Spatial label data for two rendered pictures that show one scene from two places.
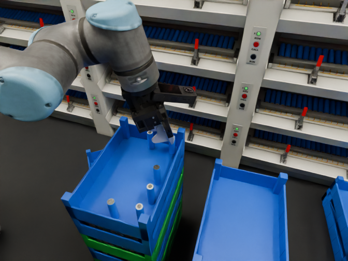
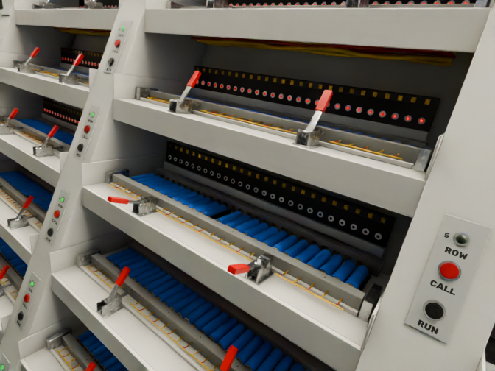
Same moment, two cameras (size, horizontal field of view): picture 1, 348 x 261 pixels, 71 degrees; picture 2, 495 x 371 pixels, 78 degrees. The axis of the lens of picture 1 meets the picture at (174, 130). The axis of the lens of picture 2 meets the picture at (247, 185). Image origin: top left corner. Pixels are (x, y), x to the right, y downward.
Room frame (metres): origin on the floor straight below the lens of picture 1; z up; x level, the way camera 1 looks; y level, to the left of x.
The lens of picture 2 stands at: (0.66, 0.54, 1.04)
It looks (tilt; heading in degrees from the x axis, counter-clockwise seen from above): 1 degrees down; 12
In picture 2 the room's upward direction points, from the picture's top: 20 degrees clockwise
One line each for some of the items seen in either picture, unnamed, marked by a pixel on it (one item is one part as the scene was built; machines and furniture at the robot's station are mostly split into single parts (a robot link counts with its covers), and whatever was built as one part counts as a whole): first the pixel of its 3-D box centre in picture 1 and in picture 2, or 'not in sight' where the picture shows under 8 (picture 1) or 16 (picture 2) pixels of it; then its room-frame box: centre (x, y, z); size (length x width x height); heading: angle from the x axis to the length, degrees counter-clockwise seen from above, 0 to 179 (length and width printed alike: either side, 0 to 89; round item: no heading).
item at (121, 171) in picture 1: (133, 168); not in sight; (0.41, 0.11, 0.44); 0.30 x 0.20 x 0.08; 163
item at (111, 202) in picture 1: (113, 209); not in sight; (0.29, 0.14, 0.44); 0.02 x 0.02 x 0.06
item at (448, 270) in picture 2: not in sight; (448, 270); (1.01, 0.39, 1.02); 0.02 x 0.01 x 0.02; 71
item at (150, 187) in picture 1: (150, 193); not in sight; (0.34, 0.06, 0.44); 0.02 x 0.02 x 0.06
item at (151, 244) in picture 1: (136, 186); not in sight; (0.41, 0.11, 0.36); 0.30 x 0.20 x 0.08; 163
